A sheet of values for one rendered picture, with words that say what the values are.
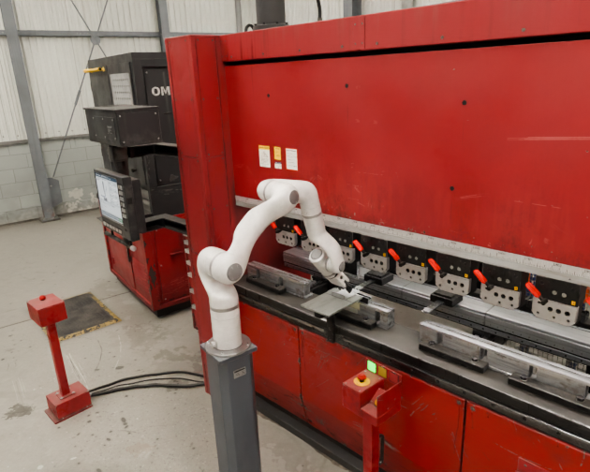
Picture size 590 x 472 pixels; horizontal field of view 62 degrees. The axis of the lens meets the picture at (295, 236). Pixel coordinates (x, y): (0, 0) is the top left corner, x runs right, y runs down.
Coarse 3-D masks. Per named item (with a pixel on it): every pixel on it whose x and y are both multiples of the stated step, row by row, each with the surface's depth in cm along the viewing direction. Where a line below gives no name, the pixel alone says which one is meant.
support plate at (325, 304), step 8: (336, 288) 258; (320, 296) 251; (328, 296) 250; (352, 296) 249; (360, 296) 249; (304, 304) 242; (312, 304) 242; (320, 304) 241; (328, 304) 241; (336, 304) 241; (344, 304) 240; (320, 312) 234; (328, 312) 233; (336, 312) 235
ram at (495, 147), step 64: (256, 64) 257; (320, 64) 227; (384, 64) 203; (448, 64) 184; (512, 64) 169; (576, 64) 155; (256, 128) 269; (320, 128) 236; (384, 128) 211; (448, 128) 191; (512, 128) 174; (576, 128) 160; (256, 192) 283; (320, 192) 247; (384, 192) 220; (448, 192) 198; (512, 192) 179; (576, 192) 165; (576, 256) 170
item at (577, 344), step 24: (288, 264) 320; (312, 264) 304; (360, 264) 294; (384, 288) 269; (408, 288) 258; (432, 288) 257; (432, 312) 251; (456, 312) 240; (480, 312) 231; (504, 312) 229; (504, 336) 226; (528, 336) 218; (552, 336) 210; (576, 336) 206; (576, 360) 205
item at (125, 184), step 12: (96, 168) 294; (120, 180) 263; (132, 180) 267; (120, 192) 266; (132, 192) 265; (120, 204) 271; (132, 204) 267; (132, 216) 268; (144, 216) 276; (108, 228) 297; (120, 228) 280; (132, 228) 269; (144, 228) 277; (132, 240) 271
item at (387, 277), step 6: (372, 270) 272; (366, 276) 269; (372, 276) 266; (378, 276) 264; (384, 276) 265; (390, 276) 267; (366, 282) 263; (372, 282) 263; (378, 282) 264; (384, 282) 264; (354, 288) 257; (360, 288) 256
